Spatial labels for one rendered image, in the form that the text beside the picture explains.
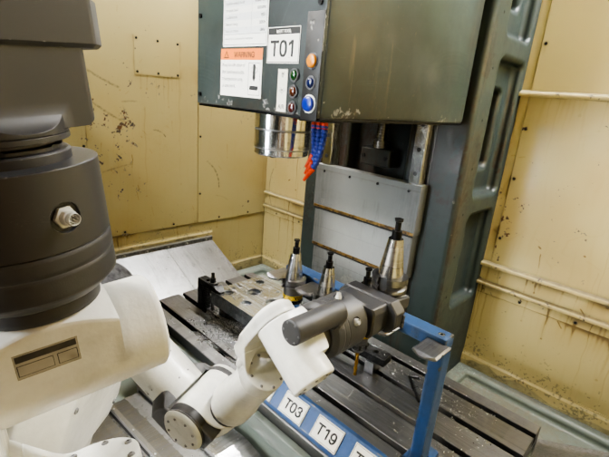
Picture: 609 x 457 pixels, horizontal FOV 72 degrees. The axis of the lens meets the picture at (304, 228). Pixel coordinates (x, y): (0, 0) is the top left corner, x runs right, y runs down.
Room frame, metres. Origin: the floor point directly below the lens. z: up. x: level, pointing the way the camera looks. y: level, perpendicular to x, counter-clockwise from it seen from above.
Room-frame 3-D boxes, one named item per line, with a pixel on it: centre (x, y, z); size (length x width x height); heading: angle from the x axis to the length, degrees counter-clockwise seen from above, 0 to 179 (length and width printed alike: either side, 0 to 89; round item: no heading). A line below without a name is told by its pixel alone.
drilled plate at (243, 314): (1.31, 0.12, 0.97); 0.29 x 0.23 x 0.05; 47
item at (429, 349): (0.72, -0.27, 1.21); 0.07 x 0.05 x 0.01; 137
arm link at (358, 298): (0.61, -0.09, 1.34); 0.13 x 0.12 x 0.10; 47
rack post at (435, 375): (0.76, -0.30, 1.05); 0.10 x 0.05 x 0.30; 137
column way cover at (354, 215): (1.55, -0.22, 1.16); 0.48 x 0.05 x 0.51; 47
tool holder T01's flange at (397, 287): (0.68, -0.16, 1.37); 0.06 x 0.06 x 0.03
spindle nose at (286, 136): (1.22, 0.09, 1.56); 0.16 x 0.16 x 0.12
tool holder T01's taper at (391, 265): (0.68, -0.16, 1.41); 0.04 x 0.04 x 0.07
